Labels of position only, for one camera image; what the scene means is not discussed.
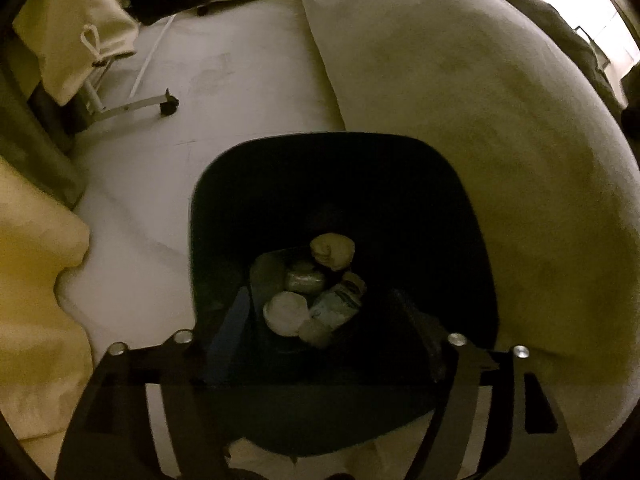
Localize white tissue ball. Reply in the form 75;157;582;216
310;233;355;271

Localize olive green jacket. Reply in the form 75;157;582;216
1;39;87;209

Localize blue wet wipes pack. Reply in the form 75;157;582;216
310;289;359;330

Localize yellow curtain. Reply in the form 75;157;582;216
1;162;93;478

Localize black snack packet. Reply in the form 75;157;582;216
336;271;364;306

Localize white rolling clothes rack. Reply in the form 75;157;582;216
78;14;180;125

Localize cream hanging trousers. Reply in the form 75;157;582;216
13;0;139;105

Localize dark grey fluffy blanket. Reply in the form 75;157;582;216
504;0;623;124

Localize black plastic trash bin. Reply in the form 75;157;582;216
190;132;499;457

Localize grey bed with mattress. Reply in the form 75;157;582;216
303;0;639;460

